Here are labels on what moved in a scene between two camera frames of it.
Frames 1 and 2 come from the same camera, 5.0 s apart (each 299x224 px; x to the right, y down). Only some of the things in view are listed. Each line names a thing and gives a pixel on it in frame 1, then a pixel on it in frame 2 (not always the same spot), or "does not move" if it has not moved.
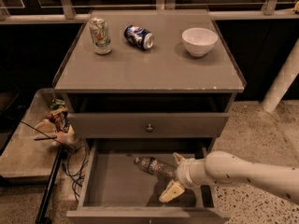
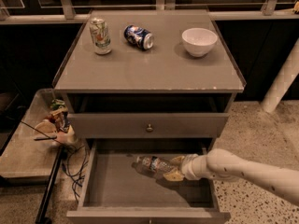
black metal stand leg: x=43 y=216 does not move
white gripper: x=184 y=173 -> x=188 y=166
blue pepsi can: x=138 y=36 does not move
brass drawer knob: x=149 y=128 does not move
